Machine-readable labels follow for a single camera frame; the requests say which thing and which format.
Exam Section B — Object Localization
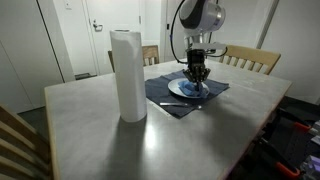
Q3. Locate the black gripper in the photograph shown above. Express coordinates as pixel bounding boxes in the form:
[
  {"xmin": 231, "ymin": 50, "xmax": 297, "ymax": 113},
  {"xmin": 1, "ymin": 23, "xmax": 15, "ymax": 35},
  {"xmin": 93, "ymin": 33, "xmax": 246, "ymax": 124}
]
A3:
[{"xmin": 182, "ymin": 49, "xmax": 212, "ymax": 93}]

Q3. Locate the blue towel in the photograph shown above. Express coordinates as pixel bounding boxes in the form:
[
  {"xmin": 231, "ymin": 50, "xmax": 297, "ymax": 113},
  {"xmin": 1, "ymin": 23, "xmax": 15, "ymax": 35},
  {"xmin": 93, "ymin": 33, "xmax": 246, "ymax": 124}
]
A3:
[{"xmin": 177, "ymin": 79, "xmax": 209, "ymax": 99}]

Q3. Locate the white round plate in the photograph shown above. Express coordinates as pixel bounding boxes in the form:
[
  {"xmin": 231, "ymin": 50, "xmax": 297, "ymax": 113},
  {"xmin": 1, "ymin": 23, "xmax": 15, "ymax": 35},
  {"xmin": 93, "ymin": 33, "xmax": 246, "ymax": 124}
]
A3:
[{"xmin": 167, "ymin": 77, "xmax": 211, "ymax": 100}]

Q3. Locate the white paper towel roll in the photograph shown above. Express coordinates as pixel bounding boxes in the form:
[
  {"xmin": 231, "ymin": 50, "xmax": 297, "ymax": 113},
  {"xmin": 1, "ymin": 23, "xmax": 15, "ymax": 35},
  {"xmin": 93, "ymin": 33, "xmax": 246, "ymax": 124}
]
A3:
[{"xmin": 109, "ymin": 29, "xmax": 149, "ymax": 123}]

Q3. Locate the silver fork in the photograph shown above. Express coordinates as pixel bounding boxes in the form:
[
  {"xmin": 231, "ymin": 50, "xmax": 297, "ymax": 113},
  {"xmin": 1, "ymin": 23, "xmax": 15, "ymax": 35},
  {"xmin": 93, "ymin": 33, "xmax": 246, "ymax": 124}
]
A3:
[{"xmin": 159, "ymin": 101, "xmax": 203, "ymax": 110}]

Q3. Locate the dark blue cloth placemat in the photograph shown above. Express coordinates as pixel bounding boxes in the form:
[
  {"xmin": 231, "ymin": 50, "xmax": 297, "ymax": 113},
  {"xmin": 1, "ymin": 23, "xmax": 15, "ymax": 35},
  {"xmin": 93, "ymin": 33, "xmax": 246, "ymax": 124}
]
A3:
[{"xmin": 144, "ymin": 68, "xmax": 231, "ymax": 118}]

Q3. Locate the light wooden slatted chair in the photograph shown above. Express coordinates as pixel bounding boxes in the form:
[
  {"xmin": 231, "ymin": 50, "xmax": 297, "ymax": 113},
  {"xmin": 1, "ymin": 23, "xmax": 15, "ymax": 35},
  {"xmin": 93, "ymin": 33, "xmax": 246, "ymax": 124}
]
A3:
[
  {"xmin": 218, "ymin": 44, "xmax": 282, "ymax": 76},
  {"xmin": 107, "ymin": 44, "xmax": 160, "ymax": 74},
  {"xmin": 0, "ymin": 102, "xmax": 54, "ymax": 180}
]

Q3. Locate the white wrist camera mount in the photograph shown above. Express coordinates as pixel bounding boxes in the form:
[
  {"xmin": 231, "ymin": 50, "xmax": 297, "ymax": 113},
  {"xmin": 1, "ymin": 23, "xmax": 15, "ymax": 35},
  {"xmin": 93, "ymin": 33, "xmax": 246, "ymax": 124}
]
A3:
[{"xmin": 190, "ymin": 41, "xmax": 228, "ymax": 52}]

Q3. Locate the short black cable loop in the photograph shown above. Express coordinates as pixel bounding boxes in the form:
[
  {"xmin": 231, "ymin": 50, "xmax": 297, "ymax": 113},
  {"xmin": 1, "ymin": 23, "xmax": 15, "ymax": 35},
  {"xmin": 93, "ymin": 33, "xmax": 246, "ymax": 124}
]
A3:
[{"xmin": 208, "ymin": 46, "xmax": 229, "ymax": 59}]

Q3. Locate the long black robot cable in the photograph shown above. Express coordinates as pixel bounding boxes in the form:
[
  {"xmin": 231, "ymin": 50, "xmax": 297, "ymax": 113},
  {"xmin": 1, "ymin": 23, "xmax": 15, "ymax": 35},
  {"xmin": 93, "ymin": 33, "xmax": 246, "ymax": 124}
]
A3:
[{"xmin": 169, "ymin": 0, "xmax": 189, "ymax": 65}]

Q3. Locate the white door with lever handle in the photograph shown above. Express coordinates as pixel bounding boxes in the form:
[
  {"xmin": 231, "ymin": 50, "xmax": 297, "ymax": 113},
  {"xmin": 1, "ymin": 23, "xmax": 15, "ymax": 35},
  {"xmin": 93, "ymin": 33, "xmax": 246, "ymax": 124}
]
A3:
[{"xmin": 84, "ymin": 0, "xmax": 143, "ymax": 77}]

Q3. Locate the silver lever door handle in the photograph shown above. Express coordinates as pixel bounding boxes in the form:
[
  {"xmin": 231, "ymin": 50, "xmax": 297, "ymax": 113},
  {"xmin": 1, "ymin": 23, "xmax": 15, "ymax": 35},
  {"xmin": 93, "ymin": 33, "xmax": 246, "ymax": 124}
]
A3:
[{"xmin": 92, "ymin": 19, "xmax": 104, "ymax": 33}]

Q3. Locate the orange handled black clamp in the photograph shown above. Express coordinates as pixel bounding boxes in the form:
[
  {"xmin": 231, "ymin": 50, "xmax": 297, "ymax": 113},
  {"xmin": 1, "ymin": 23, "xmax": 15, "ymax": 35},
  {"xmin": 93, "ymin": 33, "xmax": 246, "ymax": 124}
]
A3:
[
  {"xmin": 274, "ymin": 108, "xmax": 313, "ymax": 134},
  {"xmin": 256, "ymin": 136, "xmax": 302, "ymax": 179}
]

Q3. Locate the aluminium frame rail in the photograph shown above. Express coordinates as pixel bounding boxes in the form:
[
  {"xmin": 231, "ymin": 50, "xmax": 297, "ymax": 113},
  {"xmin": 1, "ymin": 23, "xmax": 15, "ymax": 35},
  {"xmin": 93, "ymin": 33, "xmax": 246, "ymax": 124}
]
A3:
[{"xmin": 299, "ymin": 153, "xmax": 320, "ymax": 180}]

